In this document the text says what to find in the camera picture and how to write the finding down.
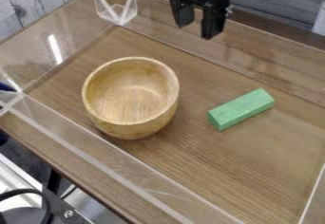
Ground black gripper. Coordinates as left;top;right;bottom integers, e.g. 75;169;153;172
170;0;230;40

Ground green rectangular block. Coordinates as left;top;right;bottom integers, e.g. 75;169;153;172
207;88;276;131

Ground black table leg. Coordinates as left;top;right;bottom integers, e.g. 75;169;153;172
47;170;63;195

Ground black cable loop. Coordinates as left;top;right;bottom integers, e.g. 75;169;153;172
0;188;54;224

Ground clear acrylic tray wall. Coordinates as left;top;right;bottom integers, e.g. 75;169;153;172
0;0;325;224

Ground black metal bracket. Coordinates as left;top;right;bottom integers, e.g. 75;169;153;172
42;188;94;224

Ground brown wooden bowl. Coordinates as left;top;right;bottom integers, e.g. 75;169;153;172
82;57;181;140

